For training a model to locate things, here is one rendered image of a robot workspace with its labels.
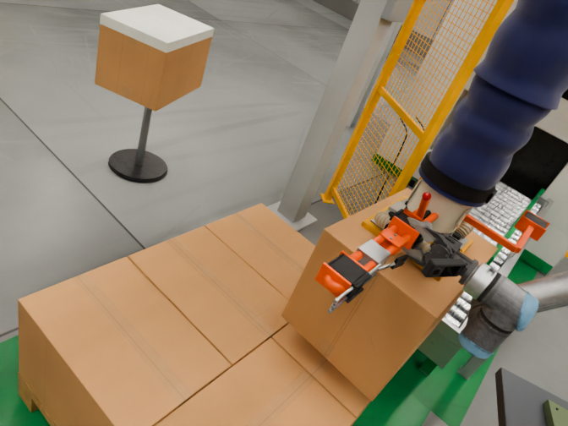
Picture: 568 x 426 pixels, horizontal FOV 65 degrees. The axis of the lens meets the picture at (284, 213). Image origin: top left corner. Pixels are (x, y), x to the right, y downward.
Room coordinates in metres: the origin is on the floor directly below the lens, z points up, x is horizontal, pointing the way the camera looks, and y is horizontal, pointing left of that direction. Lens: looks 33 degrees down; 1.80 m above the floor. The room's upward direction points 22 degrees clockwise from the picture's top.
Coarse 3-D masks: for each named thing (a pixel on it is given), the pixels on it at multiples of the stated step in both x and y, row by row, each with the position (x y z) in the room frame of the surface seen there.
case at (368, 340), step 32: (352, 224) 1.20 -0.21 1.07; (320, 256) 1.10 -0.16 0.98; (480, 256) 1.33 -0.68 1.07; (320, 288) 1.07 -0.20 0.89; (384, 288) 0.99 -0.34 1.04; (416, 288) 1.01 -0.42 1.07; (448, 288) 1.07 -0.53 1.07; (288, 320) 1.09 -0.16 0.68; (320, 320) 1.05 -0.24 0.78; (352, 320) 1.00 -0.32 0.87; (384, 320) 0.97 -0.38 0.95; (416, 320) 0.94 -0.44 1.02; (320, 352) 1.02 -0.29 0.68; (352, 352) 0.98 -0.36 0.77; (384, 352) 0.94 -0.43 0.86; (384, 384) 0.92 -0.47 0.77
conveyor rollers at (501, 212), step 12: (504, 192) 3.41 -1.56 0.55; (516, 192) 3.53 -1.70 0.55; (492, 204) 3.09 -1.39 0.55; (504, 204) 3.21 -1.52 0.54; (516, 204) 3.27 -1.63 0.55; (528, 204) 3.39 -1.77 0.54; (480, 216) 2.83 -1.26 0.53; (492, 216) 2.89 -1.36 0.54; (504, 216) 2.95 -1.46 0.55; (516, 216) 3.07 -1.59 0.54; (492, 228) 2.71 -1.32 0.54; (504, 228) 2.77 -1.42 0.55; (492, 240) 2.53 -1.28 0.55; (516, 240) 2.71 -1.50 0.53; (504, 252) 2.48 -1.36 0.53; (492, 264) 2.25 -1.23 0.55; (468, 300) 1.84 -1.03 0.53; (456, 312) 1.69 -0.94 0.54; (456, 324) 1.60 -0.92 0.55
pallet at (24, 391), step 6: (18, 372) 0.86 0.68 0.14; (18, 378) 0.86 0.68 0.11; (24, 384) 0.84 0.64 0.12; (24, 390) 0.84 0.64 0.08; (30, 390) 0.82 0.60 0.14; (24, 396) 0.84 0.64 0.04; (30, 396) 0.82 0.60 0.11; (30, 402) 0.82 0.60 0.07; (36, 402) 0.80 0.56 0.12; (30, 408) 0.82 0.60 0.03; (36, 408) 0.84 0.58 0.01; (42, 408) 0.78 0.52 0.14; (48, 414) 0.77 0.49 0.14; (360, 414) 1.34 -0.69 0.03; (48, 420) 0.76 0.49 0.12
